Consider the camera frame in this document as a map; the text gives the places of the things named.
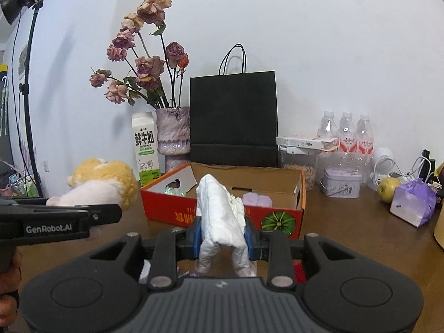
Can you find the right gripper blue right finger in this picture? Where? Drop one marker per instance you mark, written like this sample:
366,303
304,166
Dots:
251,236

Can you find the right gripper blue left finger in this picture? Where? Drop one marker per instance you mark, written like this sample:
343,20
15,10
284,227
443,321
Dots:
196,233

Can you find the white cloth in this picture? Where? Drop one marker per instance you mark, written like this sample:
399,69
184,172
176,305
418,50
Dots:
223,223

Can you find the purple fluffy cloth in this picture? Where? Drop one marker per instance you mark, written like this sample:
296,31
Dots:
254,199

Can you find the yellow white plush toy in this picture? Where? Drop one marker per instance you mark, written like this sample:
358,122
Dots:
99,182

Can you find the person's left hand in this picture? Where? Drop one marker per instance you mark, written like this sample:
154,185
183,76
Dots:
10,282

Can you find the red cardboard box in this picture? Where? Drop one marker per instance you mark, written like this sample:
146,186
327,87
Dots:
274,199

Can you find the iridescent green packet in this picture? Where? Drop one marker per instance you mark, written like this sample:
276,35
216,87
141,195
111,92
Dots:
174,191

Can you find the clear seed storage jar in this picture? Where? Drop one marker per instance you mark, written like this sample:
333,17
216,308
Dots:
296,158

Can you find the white flat carton box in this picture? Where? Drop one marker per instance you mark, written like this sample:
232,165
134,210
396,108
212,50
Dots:
294,145

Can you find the lilac floral tin box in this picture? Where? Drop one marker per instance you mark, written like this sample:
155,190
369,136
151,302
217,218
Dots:
341,182

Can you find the white green milk carton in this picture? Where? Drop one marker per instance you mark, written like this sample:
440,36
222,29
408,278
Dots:
145,146

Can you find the purple mottled vase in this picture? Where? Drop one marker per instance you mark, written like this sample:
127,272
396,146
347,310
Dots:
173,136

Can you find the black paper bag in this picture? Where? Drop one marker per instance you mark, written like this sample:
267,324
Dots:
234,118

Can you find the clear water bottle left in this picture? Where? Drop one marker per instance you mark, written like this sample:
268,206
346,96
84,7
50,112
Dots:
328,127

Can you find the clear water bottle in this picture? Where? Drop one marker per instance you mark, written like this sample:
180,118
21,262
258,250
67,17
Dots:
346,134
365,138
328,127

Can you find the clear water bottle middle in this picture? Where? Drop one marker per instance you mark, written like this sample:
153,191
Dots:
346,134

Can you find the yellow green apple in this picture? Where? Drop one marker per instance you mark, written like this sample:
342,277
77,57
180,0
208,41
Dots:
387,187

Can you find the clear water bottle right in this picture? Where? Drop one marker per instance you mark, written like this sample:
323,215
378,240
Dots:
365,138

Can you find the white small desk fan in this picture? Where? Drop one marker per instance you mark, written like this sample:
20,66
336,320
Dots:
382,164

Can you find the purple tissue pack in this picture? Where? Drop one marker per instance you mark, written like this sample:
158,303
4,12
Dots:
414,202

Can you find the black charger adapter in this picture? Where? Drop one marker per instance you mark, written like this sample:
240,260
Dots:
428,167

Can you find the dried rose bouquet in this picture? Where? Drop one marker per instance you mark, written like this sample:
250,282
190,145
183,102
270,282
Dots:
156,69

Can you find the black light stand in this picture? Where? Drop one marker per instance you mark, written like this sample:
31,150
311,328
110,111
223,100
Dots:
26,102

